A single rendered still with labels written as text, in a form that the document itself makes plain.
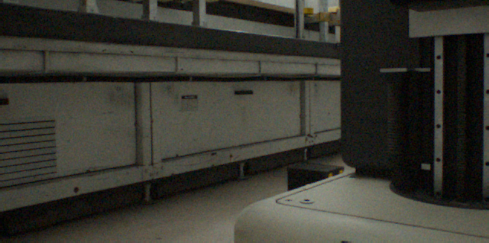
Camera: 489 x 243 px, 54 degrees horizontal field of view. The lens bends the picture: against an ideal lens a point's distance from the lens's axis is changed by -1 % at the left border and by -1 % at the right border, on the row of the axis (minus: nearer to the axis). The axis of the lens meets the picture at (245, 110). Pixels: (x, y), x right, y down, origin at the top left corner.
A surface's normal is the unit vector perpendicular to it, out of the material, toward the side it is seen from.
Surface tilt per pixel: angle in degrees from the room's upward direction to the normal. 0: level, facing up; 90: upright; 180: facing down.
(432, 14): 90
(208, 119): 90
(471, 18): 90
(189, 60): 90
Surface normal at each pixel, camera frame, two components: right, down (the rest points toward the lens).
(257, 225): -0.55, -0.43
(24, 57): 0.79, 0.02
